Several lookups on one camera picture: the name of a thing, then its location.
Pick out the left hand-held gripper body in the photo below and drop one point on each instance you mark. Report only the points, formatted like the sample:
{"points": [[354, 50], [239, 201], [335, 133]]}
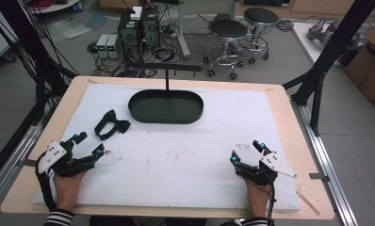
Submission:
{"points": [[78, 164]]}

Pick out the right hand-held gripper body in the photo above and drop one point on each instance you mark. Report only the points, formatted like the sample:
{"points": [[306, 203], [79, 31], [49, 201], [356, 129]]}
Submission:
{"points": [[257, 174]]}

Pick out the black bow tie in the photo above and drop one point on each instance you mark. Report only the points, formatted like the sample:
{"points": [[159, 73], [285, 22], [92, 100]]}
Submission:
{"points": [[123, 125]]}

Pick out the black stand with oval tray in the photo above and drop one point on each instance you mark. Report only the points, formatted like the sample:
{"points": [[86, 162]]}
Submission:
{"points": [[165, 108]]}

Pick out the person's right hand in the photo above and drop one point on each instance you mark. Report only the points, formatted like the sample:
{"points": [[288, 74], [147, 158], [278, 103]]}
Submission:
{"points": [[258, 199]]}

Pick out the person's left hand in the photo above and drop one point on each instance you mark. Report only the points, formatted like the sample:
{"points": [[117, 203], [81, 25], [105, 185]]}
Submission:
{"points": [[68, 190]]}

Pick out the white foam mat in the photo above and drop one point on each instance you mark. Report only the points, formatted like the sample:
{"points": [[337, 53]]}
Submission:
{"points": [[182, 163]]}

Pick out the thin wooden stick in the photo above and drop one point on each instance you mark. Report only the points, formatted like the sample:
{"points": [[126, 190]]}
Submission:
{"points": [[308, 203]]}

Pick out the grey power supply unit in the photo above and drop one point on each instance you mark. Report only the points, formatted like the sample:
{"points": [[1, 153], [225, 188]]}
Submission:
{"points": [[113, 46], [102, 45]]}

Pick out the black computer tower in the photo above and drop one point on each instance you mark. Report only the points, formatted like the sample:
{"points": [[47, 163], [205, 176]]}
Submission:
{"points": [[151, 28], [129, 34]]}

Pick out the black round stool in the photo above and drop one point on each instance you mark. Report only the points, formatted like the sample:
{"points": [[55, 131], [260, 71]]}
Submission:
{"points": [[260, 15], [228, 29]]}

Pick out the brown cardboard box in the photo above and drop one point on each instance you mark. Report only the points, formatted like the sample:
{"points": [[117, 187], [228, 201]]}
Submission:
{"points": [[369, 69]]}

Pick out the grey robot part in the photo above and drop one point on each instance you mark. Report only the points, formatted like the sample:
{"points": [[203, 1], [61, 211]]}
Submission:
{"points": [[333, 33]]}

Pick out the white desk leg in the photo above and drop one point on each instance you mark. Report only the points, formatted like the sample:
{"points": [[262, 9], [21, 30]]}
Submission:
{"points": [[182, 31]]}

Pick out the white box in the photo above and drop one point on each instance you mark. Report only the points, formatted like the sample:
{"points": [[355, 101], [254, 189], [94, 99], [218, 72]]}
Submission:
{"points": [[136, 12]]}

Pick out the aluminium rail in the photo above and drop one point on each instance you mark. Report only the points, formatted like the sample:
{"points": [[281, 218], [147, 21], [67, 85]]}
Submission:
{"points": [[9, 163], [327, 163]]}

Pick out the black metal frame strut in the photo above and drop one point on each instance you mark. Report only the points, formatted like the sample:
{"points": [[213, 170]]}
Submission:
{"points": [[330, 53], [28, 47]]}

